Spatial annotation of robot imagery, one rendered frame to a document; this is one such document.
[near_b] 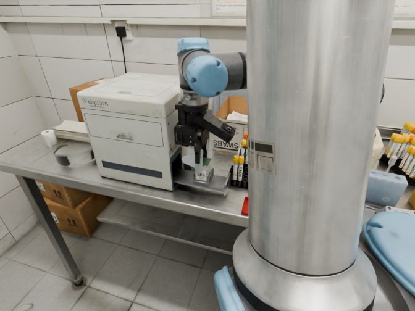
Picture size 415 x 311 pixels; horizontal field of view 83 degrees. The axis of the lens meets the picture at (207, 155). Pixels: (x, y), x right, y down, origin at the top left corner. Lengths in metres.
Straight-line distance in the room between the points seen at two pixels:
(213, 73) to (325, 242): 0.36
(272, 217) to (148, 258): 1.56
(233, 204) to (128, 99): 0.42
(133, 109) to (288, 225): 0.57
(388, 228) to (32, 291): 1.77
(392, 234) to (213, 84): 0.35
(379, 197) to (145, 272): 1.31
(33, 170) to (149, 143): 0.51
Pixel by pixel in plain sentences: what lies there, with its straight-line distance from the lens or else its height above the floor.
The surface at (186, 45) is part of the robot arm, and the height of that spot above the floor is 1.31.
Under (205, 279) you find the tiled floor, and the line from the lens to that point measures 1.59.
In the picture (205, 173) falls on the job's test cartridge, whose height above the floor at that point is 0.96.
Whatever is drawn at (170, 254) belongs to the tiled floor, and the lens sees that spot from 1.70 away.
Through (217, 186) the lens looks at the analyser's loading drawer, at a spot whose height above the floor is 0.91.
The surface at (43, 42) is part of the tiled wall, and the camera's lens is 1.78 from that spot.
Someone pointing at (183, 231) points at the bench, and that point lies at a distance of 1.45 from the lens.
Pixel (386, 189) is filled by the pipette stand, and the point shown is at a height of 0.94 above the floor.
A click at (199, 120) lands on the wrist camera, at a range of 0.62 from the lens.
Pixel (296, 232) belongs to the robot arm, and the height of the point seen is 1.25.
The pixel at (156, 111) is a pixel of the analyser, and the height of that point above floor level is 1.15.
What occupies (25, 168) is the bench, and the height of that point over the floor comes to 0.87.
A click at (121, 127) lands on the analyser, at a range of 0.72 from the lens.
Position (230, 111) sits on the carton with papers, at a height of 0.94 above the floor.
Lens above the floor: 1.37
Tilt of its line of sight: 32 degrees down
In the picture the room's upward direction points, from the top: straight up
